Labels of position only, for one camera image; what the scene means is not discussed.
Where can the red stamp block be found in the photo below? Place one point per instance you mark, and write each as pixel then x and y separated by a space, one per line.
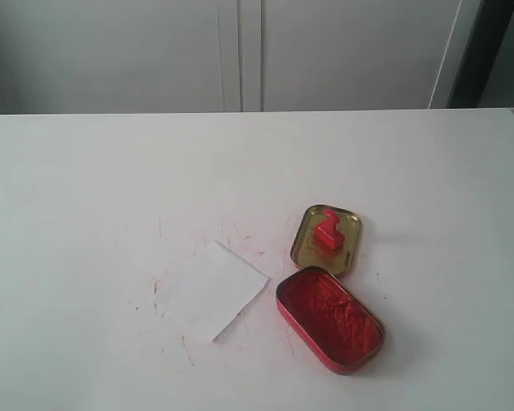
pixel 327 231

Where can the red ink pad tin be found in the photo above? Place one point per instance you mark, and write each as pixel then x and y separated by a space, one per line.
pixel 335 325

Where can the white cabinet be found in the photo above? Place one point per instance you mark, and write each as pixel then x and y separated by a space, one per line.
pixel 206 56

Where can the white paper sheet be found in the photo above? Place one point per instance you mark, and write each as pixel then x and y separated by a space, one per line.
pixel 205 294

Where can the dark vertical post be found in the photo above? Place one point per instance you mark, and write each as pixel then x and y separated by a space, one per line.
pixel 486 37

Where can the gold tin lid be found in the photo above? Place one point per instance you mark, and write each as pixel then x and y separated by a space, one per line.
pixel 308 251

